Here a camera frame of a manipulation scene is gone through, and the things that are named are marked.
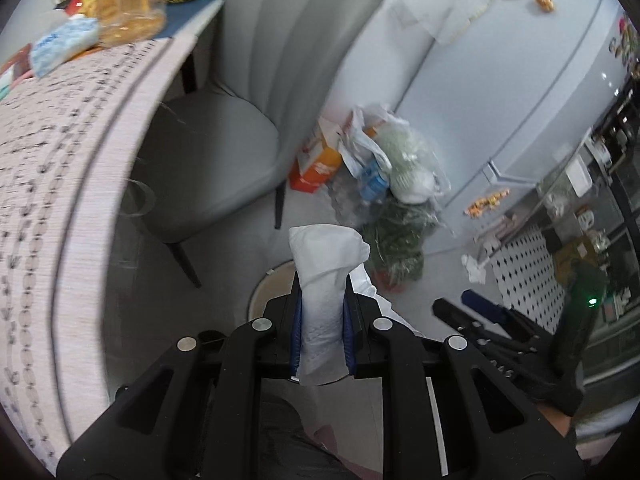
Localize white tissue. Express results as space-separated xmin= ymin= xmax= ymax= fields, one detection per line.
xmin=286 ymin=224 xmax=402 ymax=387
xmin=461 ymin=254 xmax=488 ymax=285

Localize person's right hand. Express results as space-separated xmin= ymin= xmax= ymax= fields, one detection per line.
xmin=537 ymin=404 xmax=572 ymax=437

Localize white tissue on floor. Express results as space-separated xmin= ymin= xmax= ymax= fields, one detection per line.
xmin=461 ymin=254 xmax=488 ymax=285

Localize bag of green vegetables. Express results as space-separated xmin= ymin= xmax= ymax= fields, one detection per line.
xmin=360 ymin=195 xmax=440 ymax=292

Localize orange paper bag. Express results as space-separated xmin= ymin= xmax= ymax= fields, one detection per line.
xmin=288 ymin=117 xmax=342 ymax=193

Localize clear bag white contents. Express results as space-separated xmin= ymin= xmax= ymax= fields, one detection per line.
xmin=340 ymin=105 xmax=451 ymax=205

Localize white refrigerator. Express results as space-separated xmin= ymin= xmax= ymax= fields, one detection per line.
xmin=398 ymin=0 xmax=627 ymax=254

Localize grey upholstered chair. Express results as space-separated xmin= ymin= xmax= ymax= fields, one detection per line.
xmin=132 ymin=0 xmax=383 ymax=282

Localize patterned pink tablecloth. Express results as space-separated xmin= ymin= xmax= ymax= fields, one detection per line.
xmin=1 ymin=35 xmax=195 ymax=472

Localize orange fridge magnet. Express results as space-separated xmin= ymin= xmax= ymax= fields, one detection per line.
xmin=535 ymin=0 xmax=554 ymax=13

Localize blue tissue pack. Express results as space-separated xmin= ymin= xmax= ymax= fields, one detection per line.
xmin=29 ymin=15 xmax=100 ymax=78

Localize clear plastic jar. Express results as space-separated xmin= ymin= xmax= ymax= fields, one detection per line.
xmin=96 ymin=0 xmax=166 ymax=48

